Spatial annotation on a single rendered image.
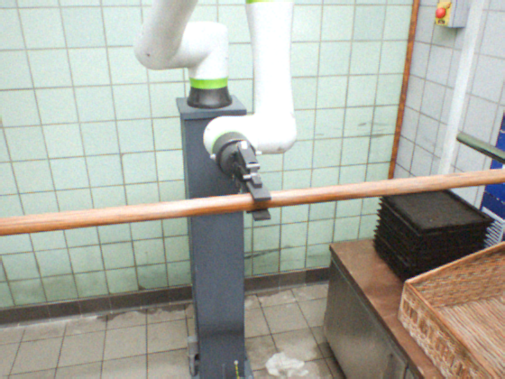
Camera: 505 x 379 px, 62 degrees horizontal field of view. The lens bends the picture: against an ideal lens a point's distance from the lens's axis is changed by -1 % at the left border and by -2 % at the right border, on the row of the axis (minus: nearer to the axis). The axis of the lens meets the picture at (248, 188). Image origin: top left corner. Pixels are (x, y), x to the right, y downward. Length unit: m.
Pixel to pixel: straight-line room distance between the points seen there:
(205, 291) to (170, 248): 0.63
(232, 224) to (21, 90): 1.04
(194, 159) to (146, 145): 0.64
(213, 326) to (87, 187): 0.85
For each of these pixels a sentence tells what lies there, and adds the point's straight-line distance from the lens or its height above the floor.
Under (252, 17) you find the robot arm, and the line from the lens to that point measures 1.05.
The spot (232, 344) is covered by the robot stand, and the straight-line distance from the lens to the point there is 1.85.
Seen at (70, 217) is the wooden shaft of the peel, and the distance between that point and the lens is 0.75.
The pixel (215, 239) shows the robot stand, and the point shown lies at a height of 0.74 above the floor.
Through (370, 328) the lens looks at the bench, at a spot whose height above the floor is 0.47.
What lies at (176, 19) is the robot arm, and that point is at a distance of 1.14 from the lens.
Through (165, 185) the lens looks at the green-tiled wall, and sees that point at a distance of 2.06.
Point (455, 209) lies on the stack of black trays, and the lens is 1.69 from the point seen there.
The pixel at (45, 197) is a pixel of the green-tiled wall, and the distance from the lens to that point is 2.13.
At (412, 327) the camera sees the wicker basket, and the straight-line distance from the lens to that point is 1.45.
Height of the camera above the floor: 1.54
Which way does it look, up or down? 25 degrees down
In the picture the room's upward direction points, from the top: straight up
